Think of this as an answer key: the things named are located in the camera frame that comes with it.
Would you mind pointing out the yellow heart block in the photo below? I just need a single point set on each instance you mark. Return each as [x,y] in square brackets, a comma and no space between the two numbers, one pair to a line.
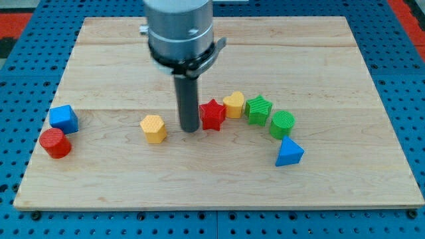
[234,104]

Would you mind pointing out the blue triangle block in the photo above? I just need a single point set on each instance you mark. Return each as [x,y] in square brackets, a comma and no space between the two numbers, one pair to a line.
[289,153]

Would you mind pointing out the green star block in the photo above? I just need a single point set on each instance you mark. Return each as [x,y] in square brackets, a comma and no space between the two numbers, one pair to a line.
[257,110]

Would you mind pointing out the red cylinder block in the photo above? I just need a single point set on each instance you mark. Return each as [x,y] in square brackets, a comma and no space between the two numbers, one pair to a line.
[55,143]

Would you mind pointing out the wooden board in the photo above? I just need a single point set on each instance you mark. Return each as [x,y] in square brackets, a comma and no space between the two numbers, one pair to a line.
[309,66]

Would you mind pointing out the yellow hexagon block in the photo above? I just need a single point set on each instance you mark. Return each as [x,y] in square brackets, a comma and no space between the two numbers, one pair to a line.
[153,127]

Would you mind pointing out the blue cube block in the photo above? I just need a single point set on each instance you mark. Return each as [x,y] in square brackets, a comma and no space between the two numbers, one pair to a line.
[64,118]

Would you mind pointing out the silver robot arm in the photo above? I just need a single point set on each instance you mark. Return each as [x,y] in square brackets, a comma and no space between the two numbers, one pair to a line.
[181,39]

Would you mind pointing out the red star block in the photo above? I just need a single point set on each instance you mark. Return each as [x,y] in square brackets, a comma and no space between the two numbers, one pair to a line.
[212,115]

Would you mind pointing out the green cylinder block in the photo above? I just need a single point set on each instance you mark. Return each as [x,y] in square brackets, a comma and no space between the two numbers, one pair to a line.
[282,124]

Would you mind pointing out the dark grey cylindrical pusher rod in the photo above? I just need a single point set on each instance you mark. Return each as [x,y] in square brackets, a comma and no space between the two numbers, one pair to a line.
[186,90]

